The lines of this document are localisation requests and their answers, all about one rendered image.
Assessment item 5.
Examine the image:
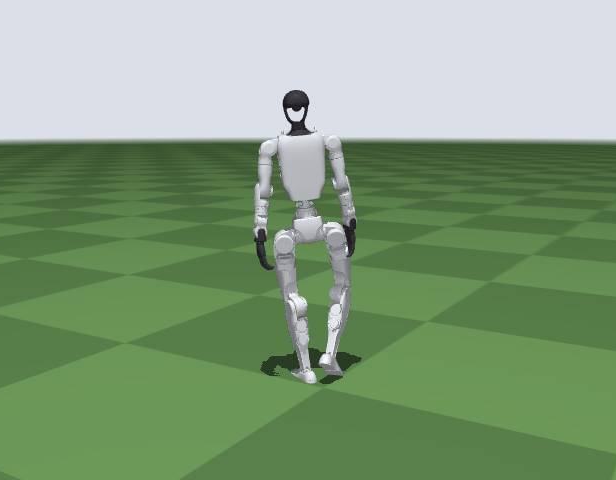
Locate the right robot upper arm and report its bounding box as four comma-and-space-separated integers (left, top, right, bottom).
322, 134, 348, 191

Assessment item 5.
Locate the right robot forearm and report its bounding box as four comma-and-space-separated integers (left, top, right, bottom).
337, 174, 357, 227

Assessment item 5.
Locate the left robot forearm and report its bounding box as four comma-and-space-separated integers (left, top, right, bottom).
253, 183, 270, 238

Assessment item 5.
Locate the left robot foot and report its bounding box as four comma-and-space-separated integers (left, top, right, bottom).
290, 367, 317, 383

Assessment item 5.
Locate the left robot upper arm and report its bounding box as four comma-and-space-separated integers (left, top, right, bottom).
258, 138, 278, 199

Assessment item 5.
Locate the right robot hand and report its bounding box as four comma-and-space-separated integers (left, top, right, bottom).
343, 218, 356, 257

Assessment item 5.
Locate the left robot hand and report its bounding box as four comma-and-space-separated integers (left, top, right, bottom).
254, 228, 275, 270

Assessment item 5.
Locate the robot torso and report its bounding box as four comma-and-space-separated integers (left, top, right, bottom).
277, 127, 326, 244

